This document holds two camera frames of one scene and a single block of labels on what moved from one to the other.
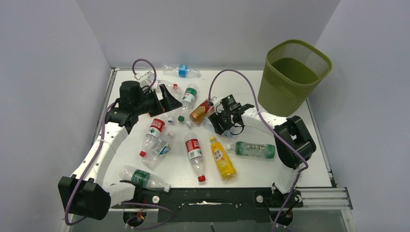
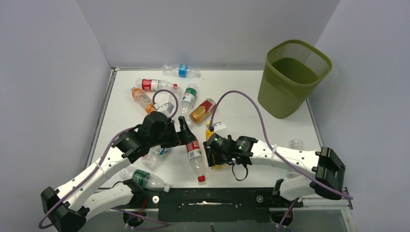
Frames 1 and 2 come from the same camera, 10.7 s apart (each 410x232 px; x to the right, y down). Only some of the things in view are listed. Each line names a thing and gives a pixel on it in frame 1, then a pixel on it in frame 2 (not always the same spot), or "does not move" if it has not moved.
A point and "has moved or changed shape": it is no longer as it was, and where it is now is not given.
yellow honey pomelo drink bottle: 225,164 has moved or changed shape
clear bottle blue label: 182,70 does not move
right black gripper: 216,118 -> 214,158
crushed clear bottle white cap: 160,147 does not move
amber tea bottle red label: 199,112 does not move
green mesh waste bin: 292,70 does not move
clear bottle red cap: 196,154 does not move
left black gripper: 167,103 -> 185,136
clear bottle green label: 187,101 does not move
